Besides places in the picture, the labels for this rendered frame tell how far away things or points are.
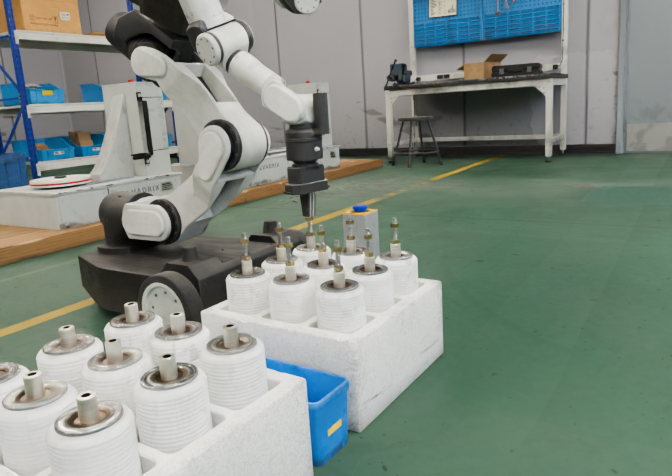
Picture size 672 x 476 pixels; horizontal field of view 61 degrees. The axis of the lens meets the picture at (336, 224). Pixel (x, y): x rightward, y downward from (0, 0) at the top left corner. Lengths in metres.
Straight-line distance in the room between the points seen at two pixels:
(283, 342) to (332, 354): 0.11
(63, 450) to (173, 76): 1.17
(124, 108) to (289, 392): 2.84
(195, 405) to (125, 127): 2.87
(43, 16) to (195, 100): 4.80
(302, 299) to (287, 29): 6.47
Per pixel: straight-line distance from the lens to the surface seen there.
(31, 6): 6.36
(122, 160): 3.54
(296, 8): 1.90
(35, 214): 3.29
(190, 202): 1.74
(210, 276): 1.56
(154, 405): 0.79
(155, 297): 1.59
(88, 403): 0.75
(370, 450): 1.08
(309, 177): 1.38
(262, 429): 0.87
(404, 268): 1.27
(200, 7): 1.48
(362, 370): 1.08
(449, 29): 6.31
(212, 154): 1.59
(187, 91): 1.69
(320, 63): 7.19
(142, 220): 1.84
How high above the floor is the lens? 0.59
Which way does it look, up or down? 11 degrees down
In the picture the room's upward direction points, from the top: 4 degrees counter-clockwise
